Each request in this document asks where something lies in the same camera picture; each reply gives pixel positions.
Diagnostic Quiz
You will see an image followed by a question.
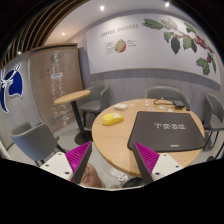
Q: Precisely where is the grey chair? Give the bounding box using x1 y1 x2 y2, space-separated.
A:
11 122 65 166
78 85 110 122
203 93 224 145
145 86 190 109

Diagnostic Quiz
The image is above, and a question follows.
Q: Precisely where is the wooden wall display panel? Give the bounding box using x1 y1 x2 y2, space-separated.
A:
29 44 83 132

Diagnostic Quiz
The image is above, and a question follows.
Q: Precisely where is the coffee cherries wall poster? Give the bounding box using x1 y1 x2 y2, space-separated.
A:
86 13 221 83

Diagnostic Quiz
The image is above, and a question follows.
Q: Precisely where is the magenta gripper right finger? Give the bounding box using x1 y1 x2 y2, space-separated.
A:
132 141 184 186

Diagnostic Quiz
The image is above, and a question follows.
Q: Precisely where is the grey chair front left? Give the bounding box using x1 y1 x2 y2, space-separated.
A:
11 122 65 166

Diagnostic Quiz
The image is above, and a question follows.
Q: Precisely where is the grey chair back centre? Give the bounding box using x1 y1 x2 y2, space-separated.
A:
145 86 190 109

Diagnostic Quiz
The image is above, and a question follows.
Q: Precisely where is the grey chair right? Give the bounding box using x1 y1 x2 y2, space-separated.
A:
203 93 224 145

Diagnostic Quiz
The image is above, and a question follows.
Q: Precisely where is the blue deer logo sign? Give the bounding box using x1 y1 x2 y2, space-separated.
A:
0 64 23 113

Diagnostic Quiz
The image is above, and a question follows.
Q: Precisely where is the dark grey mouse pad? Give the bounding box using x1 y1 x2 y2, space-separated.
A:
127 111 205 152

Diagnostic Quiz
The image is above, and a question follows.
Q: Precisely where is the black power adapter with cable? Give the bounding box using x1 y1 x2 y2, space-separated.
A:
154 98 189 111

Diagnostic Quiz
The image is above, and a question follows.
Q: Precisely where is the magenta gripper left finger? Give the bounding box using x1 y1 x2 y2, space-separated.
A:
39 140 93 185

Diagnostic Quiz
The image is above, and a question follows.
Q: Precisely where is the round wooden table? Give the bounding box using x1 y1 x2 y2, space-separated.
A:
92 99 205 177

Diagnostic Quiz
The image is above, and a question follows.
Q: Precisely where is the small round side table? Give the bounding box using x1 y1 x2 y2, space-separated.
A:
54 90 91 145

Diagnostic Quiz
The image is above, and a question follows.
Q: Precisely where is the grey chair back left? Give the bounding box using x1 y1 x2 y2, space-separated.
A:
78 85 110 122

